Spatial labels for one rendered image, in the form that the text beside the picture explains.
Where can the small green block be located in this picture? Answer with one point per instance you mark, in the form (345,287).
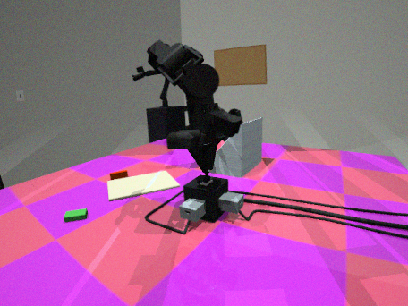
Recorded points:
(75,215)

